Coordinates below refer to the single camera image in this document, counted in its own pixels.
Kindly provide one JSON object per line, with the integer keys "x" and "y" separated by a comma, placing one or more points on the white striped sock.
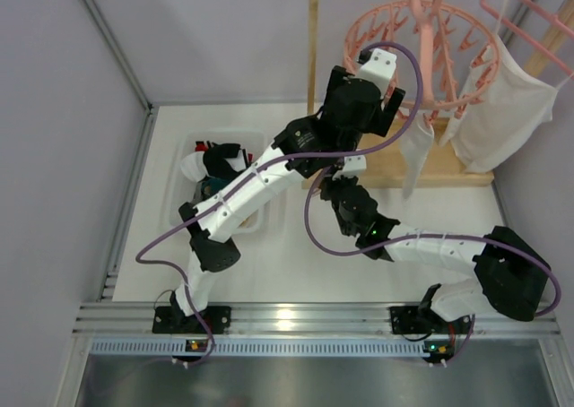
{"x": 193, "y": 168}

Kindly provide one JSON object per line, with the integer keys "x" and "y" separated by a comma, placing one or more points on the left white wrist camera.
{"x": 377, "y": 66}

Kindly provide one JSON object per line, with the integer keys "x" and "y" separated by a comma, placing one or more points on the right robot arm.
{"x": 500, "y": 271}

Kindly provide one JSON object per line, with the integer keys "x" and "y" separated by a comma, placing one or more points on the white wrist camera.
{"x": 377, "y": 66}
{"x": 352, "y": 166}

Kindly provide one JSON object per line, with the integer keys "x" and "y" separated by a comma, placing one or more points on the right black mount plate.
{"x": 405, "y": 320}

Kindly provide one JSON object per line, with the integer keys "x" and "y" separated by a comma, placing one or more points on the left black mount plate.
{"x": 168, "y": 320}

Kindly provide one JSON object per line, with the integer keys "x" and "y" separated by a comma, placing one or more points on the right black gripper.
{"x": 330, "y": 191}

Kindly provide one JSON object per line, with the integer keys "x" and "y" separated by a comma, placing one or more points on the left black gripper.
{"x": 390, "y": 111}

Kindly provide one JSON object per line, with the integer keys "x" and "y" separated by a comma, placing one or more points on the black sock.
{"x": 216, "y": 161}

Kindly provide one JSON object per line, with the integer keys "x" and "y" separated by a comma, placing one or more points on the pink round clip hanger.
{"x": 431, "y": 18}

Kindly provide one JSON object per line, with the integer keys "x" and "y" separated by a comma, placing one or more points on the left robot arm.
{"x": 306, "y": 147}

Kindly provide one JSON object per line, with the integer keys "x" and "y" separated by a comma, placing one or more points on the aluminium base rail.
{"x": 266, "y": 319}

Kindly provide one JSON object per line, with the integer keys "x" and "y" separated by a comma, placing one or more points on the white tank top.
{"x": 512, "y": 107}

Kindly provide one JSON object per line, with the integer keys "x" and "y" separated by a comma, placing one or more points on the perforated cable duct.
{"x": 234, "y": 347}

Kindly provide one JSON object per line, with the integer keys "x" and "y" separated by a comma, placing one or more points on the black mount plate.
{"x": 168, "y": 320}
{"x": 405, "y": 320}

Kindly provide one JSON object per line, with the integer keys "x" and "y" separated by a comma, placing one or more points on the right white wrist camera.
{"x": 352, "y": 166}

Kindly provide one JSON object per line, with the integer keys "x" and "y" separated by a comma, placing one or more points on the wooden clothes rack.
{"x": 442, "y": 168}

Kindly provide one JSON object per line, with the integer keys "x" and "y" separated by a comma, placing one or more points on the pink clothes hanger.
{"x": 537, "y": 33}

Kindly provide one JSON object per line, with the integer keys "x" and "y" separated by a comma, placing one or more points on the red sock in bin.
{"x": 203, "y": 146}

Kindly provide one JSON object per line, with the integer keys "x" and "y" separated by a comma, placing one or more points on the clear plastic bin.
{"x": 180, "y": 188}

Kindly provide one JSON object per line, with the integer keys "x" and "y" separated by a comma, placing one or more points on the dark green sock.
{"x": 209, "y": 187}

